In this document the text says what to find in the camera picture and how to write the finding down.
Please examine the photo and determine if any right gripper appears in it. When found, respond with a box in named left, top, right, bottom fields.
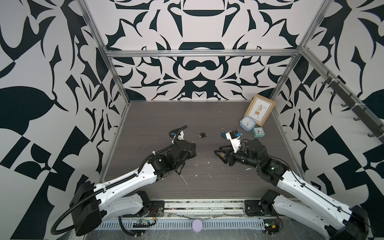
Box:
left=214, top=143, right=262, bottom=171

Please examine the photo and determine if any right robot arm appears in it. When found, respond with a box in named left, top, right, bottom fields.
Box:
left=214, top=139, right=370, bottom=240

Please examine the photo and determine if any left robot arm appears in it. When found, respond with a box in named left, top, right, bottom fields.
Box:
left=50, top=126, right=197, bottom=236

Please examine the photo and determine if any blue padlock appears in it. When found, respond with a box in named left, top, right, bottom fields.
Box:
left=220, top=128, right=229, bottom=140

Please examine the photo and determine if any black padlock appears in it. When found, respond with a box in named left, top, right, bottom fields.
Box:
left=197, top=132, right=211, bottom=139

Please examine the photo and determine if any blue round alarm clock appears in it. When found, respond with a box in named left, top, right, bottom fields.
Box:
left=239, top=116, right=256, bottom=132

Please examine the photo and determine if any green square alarm clock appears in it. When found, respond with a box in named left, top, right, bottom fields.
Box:
left=253, top=127, right=265, bottom=138

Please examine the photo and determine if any purple round cap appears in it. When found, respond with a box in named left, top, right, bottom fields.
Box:
left=192, top=219, right=203, bottom=233

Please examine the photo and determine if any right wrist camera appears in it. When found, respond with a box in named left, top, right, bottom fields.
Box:
left=226, top=130, right=242, bottom=153

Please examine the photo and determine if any wooden picture frame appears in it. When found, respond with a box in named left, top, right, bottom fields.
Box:
left=244, top=94, right=276, bottom=127

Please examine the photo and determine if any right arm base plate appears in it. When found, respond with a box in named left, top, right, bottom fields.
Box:
left=244, top=200, right=270, bottom=217

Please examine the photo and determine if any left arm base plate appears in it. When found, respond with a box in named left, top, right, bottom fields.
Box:
left=145, top=201, right=165, bottom=218

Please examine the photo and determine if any black wall hook rack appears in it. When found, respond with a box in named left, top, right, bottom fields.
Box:
left=322, top=71, right=384, bottom=145

